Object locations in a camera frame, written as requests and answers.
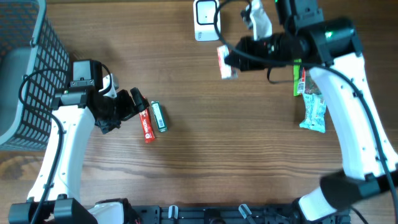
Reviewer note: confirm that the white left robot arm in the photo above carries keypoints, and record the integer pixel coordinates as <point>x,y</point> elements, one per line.
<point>54,198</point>

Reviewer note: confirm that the dark green gum pack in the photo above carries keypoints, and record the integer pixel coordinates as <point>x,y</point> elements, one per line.
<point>159,116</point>

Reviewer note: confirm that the red candy bar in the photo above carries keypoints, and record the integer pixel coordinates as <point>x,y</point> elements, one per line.
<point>147,126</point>

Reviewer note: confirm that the dark grey mesh basket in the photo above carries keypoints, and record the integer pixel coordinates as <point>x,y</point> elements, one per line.
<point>33,62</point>

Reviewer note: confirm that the teal tissue pack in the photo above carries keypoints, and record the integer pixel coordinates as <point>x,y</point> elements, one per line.
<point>315,108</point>

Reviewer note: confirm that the green snack bag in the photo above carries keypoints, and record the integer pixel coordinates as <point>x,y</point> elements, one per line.
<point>303,83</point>

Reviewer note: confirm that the white barcode scanner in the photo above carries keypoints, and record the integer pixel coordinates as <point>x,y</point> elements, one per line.
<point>203,17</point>

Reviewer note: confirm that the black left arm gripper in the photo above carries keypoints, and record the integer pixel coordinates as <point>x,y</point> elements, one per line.
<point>125,106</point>

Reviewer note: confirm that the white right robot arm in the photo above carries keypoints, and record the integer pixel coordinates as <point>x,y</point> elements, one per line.
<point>333,55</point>

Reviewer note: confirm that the small orange white box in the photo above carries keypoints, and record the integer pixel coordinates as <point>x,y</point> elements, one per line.
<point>227,72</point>

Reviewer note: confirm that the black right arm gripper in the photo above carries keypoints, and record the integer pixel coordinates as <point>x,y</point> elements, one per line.
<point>246,53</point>

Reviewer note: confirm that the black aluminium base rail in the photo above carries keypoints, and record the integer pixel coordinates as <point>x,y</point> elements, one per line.
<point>211,214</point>

